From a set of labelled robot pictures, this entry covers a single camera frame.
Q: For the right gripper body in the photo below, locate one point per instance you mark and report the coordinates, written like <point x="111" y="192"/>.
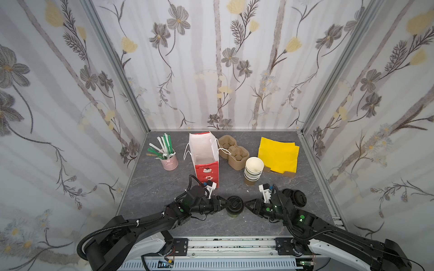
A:
<point x="259" y="206"/>

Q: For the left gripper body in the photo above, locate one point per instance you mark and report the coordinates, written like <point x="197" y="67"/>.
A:
<point x="215" y="203"/>

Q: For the black cup lid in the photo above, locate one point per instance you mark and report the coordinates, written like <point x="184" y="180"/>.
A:
<point x="235" y="204"/>

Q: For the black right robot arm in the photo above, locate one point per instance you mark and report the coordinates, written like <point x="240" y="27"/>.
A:
<point x="312" y="235"/>

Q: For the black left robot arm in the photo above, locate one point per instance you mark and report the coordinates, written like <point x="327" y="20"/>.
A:
<point x="106" y="249"/>

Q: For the single black lid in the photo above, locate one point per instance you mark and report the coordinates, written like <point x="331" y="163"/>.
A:
<point x="288" y="193"/>

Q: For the stack of black lids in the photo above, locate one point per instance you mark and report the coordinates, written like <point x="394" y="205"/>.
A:
<point x="298" y="198"/>

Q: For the stack of paper cups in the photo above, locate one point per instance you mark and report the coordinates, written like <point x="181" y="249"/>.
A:
<point x="253" y="169"/>

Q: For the brown cardboard napkin holder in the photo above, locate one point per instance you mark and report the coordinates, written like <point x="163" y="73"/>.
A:
<point x="286" y="173"/>

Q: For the brown pulp cup carrier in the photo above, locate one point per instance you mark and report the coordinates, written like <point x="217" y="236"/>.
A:
<point x="235" y="155"/>

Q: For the pink straw holder cup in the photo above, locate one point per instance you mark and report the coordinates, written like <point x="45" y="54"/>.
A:
<point x="170" y="163"/>

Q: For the yellow napkin stack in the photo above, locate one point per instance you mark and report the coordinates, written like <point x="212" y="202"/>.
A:
<point x="280" y="157"/>

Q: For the red white paper bag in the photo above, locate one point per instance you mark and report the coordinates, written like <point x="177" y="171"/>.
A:
<point x="204" y="151"/>

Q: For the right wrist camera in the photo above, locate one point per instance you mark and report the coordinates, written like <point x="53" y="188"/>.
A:
<point x="266" y="191"/>

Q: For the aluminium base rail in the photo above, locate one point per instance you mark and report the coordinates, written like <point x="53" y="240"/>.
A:
<point x="165" y="253"/>

